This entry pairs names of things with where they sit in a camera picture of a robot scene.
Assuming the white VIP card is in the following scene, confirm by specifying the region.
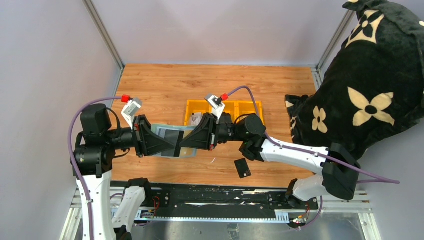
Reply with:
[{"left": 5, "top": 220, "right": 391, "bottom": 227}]
[{"left": 188, "top": 112, "right": 203, "bottom": 126}]

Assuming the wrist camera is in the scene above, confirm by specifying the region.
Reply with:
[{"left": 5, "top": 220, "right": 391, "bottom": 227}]
[
  {"left": 204, "top": 94, "right": 225, "bottom": 122},
  {"left": 121, "top": 97, "right": 143, "bottom": 130}
]

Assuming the yellow plastic bin right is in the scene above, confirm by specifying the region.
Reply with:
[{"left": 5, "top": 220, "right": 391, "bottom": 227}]
[{"left": 236, "top": 100, "right": 265, "bottom": 123}]

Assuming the black credit card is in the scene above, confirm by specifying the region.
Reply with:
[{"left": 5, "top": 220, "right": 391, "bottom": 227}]
[{"left": 234, "top": 158, "right": 252, "bottom": 179}]

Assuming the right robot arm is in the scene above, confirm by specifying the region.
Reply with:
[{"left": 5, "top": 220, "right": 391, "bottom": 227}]
[{"left": 178, "top": 113, "right": 360, "bottom": 208}]

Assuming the yellow plastic bin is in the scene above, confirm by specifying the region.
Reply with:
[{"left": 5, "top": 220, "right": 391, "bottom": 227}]
[
  {"left": 219, "top": 100, "right": 239, "bottom": 123},
  {"left": 236, "top": 100, "right": 265, "bottom": 123},
  {"left": 184, "top": 99, "right": 212, "bottom": 126}
]

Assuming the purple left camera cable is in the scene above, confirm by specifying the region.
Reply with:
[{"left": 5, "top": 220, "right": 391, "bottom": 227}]
[{"left": 67, "top": 94, "right": 131, "bottom": 240}]

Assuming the yellow plastic bin middle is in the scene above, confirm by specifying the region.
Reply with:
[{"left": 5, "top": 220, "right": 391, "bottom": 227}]
[{"left": 219, "top": 100, "right": 239, "bottom": 123}]

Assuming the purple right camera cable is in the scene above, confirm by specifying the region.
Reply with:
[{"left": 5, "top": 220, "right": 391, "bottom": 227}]
[{"left": 219, "top": 85, "right": 401, "bottom": 185}]

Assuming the purple camera cable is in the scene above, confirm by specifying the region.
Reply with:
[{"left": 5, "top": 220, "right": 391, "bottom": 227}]
[
  {"left": 67, "top": 94, "right": 131, "bottom": 240},
  {"left": 219, "top": 85, "right": 401, "bottom": 185}
]

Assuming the black flower pattern blanket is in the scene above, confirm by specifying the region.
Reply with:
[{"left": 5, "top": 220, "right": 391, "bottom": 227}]
[{"left": 285, "top": 0, "right": 424, "bottom": 159}]

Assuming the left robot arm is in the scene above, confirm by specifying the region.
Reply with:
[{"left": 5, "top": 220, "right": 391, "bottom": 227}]
[{"left": 70, "top": 103, "right": 175, "bottom": 240}]

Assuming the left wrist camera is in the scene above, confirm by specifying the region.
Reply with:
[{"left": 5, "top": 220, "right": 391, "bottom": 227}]
[{"left": 121, "top": 97, "right": 143, "bottom": 130}]

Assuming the yellow plastic bin left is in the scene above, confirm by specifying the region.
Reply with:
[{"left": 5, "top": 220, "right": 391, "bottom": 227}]
[{"left": 184, "top": 99, "right": 212, "bottom": 126}]

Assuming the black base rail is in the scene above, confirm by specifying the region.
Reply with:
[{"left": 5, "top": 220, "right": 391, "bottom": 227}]
[{"left": 114, "top": 180, "right": 321, "bottom": 221}]

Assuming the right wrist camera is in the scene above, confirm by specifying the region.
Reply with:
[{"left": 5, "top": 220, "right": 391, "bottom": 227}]
[{"left": 204, "top": 94, "right": 225, "bottom": 122}]

